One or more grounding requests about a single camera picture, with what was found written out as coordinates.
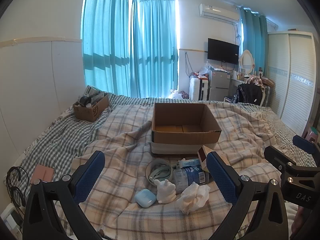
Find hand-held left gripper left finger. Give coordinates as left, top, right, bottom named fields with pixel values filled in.
left=22, top=151, right=106, bottom=240

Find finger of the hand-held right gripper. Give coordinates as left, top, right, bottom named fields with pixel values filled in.
left=293, top=135, right=320, bottom=167
left=264, top=145, right=320, bottom=180

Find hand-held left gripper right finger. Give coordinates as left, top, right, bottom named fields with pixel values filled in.
left=206, top=151, right=289, bottom=240

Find small red and white box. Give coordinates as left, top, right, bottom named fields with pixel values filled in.
left=197, top=145, right=217, bottom=173

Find clear bottle with blue label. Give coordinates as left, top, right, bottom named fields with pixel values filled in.
left=172, top=166, right=213, bottom=194

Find blue and white packet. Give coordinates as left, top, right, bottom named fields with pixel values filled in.
left=175, top=158, right=202, bottom=170

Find white tissue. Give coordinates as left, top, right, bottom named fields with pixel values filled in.
left=176, top=182, right=211, bottom=214

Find large cardboard box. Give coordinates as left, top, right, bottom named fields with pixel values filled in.
left=151, top=102, right=222, bottom=158

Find clear tape roll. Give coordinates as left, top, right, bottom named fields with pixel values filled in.
left=145, top=159, right=173, bottom=184

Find light blue earbuds case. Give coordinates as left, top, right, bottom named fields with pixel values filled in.
left=135, top=189, right=157, bottom=208

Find person's right hand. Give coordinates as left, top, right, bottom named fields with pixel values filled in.
left=291, top=206, right=307, bottom=240

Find pink plastic stool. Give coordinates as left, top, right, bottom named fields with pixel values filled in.
left=304, top=127, right=319, bottom=140

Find green checked bed sheet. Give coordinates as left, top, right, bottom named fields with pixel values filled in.
left=15, top=92, right=313, bottom=195

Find pink wallet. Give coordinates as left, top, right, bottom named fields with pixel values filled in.
left=30, top=165, right=55, bottom=184

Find beige plaid blanket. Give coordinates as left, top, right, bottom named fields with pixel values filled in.
left=54, top=100, right=320, bottom=240

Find small brown cardboard box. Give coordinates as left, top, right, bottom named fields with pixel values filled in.
left=73, top=94, right=110, bottom=122

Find black jacket on chair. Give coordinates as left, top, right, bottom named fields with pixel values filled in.
left=234, top=83, right=263, bottom=105

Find white wardrobe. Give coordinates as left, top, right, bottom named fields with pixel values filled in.
left=266, top=31, right=318, bottom=137

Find clutter in small box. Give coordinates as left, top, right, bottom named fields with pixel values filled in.
left=79, top=85, right=105, bottom=108

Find floral cloth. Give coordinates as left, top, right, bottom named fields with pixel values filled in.
left=246, top=76, right=263, bottom=87

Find white charger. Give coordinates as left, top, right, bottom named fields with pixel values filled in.
left=0, top=202, right=23, bottom=233

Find white suitcase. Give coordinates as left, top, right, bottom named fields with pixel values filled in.
left=189, top=77, right=209, bottom=101

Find silver mini fridge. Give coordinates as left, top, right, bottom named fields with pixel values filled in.
left=208, top=69, right=232, bottom=102

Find white oval mirror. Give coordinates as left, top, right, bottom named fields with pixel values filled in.
left=239, top=49, right=255, bottom=75

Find clear plastic bag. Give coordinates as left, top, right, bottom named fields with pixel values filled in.
left=200, top=61, right=213, bottom=77

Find narrow teal curtain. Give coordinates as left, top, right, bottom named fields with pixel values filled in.
left=239, top=6, right=269, bottom=75

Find wide teal curtain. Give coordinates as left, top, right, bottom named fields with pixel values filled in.
left=81, top=0, right=132, bottom=97

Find teal curtain by bright gap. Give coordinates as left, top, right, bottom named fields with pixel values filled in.
left=130, top=0, right=179, bottom=98

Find white air conditioner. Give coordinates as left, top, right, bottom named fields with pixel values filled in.
left=199, top=3, right=240, bottom=25

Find black cables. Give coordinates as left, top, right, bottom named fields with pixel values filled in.
left=6, top=166, right=27, bottom=210

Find black wall television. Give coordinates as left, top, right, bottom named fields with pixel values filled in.
left=207, top=38, right=239, bottom=65

